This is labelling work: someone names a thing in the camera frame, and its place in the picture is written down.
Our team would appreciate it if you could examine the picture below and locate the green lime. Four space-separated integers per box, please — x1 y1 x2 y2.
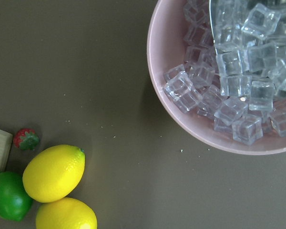
0 171 33 221

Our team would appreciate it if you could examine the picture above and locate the clear ice cube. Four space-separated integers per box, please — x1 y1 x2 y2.
249 81 275 112
241 3 281 40
214 97 248 125
220 75 252 97
163 71 193 101
232 114 264 146

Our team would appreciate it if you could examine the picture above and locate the yellow lemon near strawberry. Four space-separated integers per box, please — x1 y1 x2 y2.
22 145 85 203

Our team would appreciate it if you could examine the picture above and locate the metal ice scoop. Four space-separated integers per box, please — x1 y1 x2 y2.
210 0 286 58

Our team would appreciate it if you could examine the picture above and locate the pink bowl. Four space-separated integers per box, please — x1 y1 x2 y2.
147 0 286 155

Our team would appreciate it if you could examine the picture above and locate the red strawberry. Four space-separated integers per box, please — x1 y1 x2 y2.
13 128 40 150

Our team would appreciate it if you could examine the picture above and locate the yellow lemon far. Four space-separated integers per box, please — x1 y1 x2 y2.
35 198 97 229

